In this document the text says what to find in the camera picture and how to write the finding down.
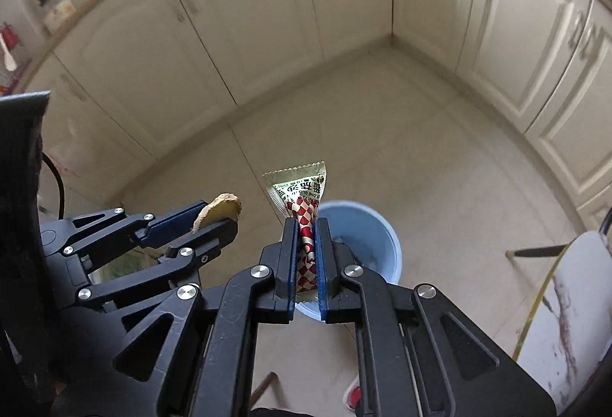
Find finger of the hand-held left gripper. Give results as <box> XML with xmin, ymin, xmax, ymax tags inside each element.
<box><xmin>62</xmin><ymin>200</ymin><xmax>208</xmax><ymax>258</ymax></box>
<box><xmin>76</xmin><ymin>217</ymin><xmax>239</xmax><ymax>313</ymax></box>

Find cream lower cabinets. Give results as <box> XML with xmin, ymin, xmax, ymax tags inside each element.
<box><xmin>24</xmin><ymin>0</ymin><xmax>612</xmax><ymax>229</ymax></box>

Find red kitchen utensil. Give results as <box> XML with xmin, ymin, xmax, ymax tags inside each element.
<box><xmin>0</xmin><ymin>22</ymin><xmax>24</xmax><ymax>49</ymax></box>

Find red checkered sauce sachet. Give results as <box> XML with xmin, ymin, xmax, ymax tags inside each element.
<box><xmin>262</xmin><ymin>160</ymin><xmax>329</xmax><ymax>303</ymax></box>

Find blue plastic waste bin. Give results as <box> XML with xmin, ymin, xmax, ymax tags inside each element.
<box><xmin>294</xmin><ymin>200</ymin><xmax>403</xmax><ymax>320</ymax></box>

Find round white marble table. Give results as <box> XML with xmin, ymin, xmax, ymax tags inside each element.
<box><xmin>506</xmin><ymin>230</ymin><xmax>612</xmax><ymax>401</ymax></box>

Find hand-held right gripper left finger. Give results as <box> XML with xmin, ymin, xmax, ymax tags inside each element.
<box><xmin>114</xmin><ymin>217</ymin><xmax>299</xmax><ymax>417</ymax></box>

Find glass jar with label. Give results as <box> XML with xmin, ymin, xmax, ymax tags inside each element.
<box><xmin>41</xmin><ymin>0</ymin><xmax>77</xmax><ymax>36</ymax></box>

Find brown ginger slice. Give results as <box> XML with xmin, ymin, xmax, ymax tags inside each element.
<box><xmin>192</xmin><ymin>192</ymin><xmax>242</xmax><ymax>234</ymax></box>

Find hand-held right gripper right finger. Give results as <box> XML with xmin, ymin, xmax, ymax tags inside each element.
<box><xmin>316</xmin><ymin>217</ymin><xmax>558</xmax><ymax>417</ymax></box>

